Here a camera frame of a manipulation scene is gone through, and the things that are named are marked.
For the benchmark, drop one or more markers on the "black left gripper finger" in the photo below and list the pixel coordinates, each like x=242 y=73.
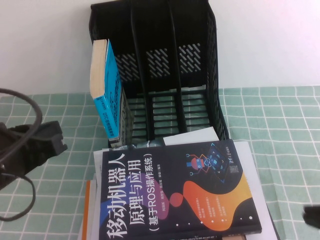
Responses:
x=53 y=138

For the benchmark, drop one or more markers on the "blue and grey DTC book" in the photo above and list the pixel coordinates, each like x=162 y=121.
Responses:
x=112 y=82

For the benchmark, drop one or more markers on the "dark robot textbook orange swirl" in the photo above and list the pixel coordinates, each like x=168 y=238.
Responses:
x=150 y=187

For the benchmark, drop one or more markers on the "tan book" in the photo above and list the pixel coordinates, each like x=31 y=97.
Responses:
x=235 y=237

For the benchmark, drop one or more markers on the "large white book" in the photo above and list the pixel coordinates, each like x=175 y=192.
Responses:
x=265 y=212

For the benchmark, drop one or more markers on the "orange-edged book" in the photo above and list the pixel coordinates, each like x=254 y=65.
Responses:
x=86 y=212

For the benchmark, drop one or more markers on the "black plastic book holder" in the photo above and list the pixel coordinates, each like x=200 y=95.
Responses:
x=160 y=30

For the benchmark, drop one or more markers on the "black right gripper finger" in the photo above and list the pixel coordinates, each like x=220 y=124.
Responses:
x=312 y=216

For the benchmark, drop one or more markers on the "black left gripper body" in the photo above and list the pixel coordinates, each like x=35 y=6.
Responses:
x=17 y=155

